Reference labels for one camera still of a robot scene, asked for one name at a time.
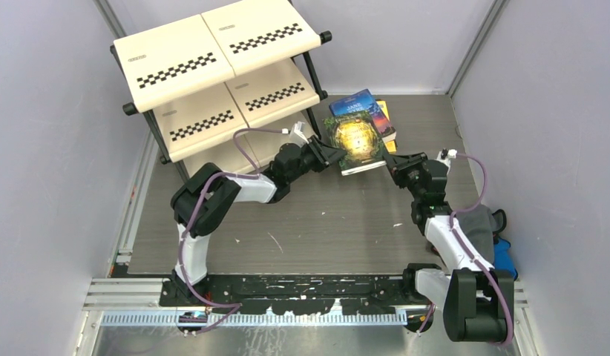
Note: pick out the green gold cover book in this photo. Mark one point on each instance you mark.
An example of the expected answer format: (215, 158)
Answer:
(356, 134)

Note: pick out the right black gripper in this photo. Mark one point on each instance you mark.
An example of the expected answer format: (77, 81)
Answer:
(399, 165)

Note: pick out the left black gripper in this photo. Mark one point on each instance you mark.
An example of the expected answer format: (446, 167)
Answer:
(326, 155)

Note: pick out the blue cloth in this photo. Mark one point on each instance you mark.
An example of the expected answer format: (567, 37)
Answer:
(502, 258)

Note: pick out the cream three-tier shelf rack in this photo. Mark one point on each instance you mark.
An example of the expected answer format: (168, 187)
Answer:
(220, 86)

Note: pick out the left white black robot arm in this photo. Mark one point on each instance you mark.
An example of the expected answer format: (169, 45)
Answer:
(203, 202)

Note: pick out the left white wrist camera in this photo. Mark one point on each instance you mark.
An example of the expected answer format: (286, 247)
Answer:
(296, 134)

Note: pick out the yellow book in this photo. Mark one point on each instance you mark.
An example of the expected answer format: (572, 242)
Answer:
(389, 131)

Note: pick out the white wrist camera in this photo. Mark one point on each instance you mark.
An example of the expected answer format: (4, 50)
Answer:
(296, 134)
(447, 156)

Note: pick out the aluminium rail frame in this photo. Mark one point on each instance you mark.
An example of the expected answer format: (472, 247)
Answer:
(122, 316)

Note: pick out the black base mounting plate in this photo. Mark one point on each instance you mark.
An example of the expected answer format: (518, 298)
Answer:
(300, 300)

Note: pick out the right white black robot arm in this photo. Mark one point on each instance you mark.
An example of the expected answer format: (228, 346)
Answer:
(476, 298)

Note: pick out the grey cloth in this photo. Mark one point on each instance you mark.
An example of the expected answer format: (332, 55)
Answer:
(480, 225)

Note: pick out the blue Jane Eyre book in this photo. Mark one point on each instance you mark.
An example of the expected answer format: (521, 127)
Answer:
(360, 101)

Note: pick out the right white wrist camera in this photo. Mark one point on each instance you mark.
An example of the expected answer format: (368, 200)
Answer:
(447, 156)

